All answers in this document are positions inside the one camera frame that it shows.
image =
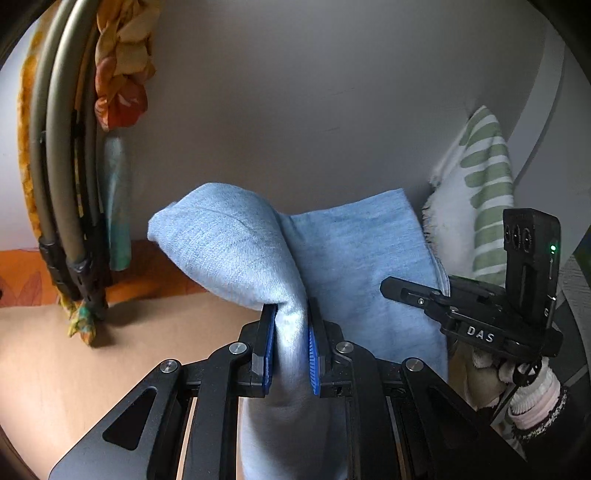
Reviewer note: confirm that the green striped white pillow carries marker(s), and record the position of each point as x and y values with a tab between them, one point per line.
466	207

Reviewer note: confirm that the person's right forearm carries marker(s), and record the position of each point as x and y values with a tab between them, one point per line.
540	392

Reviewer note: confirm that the dark patterned cloth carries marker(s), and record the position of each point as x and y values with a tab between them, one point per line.
572	295

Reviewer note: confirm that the light blue denim pants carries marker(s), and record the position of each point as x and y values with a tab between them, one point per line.
231	249

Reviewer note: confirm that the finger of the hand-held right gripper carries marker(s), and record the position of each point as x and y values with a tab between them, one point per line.
411	293

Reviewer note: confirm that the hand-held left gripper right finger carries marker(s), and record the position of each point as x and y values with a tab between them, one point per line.
314	364

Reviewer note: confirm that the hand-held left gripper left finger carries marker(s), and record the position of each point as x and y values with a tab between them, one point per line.
269	350

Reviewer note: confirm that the orange floral cloth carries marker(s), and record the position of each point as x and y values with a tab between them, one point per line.
120	69

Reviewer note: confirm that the folded grey tripod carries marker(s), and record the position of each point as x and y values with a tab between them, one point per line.
60	161

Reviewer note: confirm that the person's right hand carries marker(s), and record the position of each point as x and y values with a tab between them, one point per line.
487	362

